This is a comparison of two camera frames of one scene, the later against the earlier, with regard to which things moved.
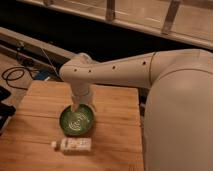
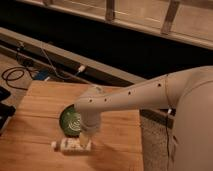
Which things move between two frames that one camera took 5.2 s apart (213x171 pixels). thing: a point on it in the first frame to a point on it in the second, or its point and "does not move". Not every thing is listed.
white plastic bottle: (73, 144) does not move
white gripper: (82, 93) to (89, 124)
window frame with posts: (188, 22) does not move
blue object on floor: (41, 75) does not move
